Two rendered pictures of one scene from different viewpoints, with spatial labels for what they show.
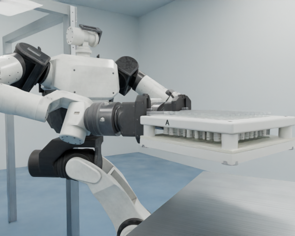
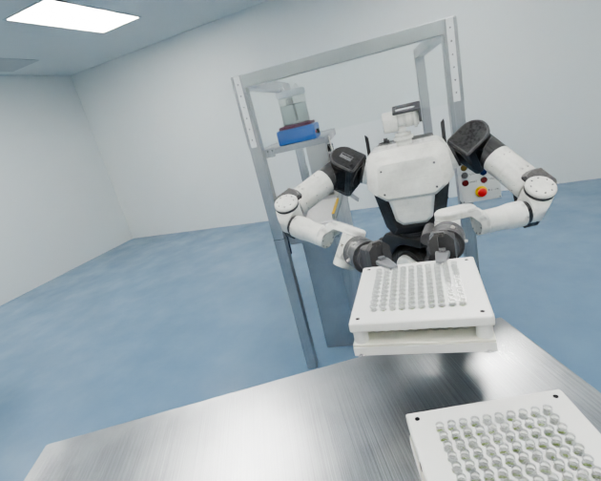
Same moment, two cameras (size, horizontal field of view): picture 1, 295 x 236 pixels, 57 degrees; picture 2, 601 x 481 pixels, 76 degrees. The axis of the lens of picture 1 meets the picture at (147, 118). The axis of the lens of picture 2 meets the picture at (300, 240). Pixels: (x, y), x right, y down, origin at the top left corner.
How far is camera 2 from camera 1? 0.74 m
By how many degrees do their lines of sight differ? 60
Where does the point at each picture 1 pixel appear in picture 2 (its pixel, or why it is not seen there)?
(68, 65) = (375, 168)
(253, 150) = (388, 347)
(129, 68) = (468, 143)
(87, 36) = (403, 120)
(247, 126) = (372, 326)
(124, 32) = not seen: outside the picture
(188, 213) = (376, 370)
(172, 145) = not seen: hidden behind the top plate
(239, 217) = (403, 395)
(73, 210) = not seen: hidden behind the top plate
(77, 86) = (387, 188)
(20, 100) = (304, 233)
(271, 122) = (423, 323)
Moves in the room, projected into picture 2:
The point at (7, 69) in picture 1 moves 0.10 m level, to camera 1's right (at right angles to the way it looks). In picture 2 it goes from (313, 191) to (331, 192)
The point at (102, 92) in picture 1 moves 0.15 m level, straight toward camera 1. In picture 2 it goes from (420, 188) to (394, 202)
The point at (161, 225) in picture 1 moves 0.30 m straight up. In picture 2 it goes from (341, 372) to (313, 251)
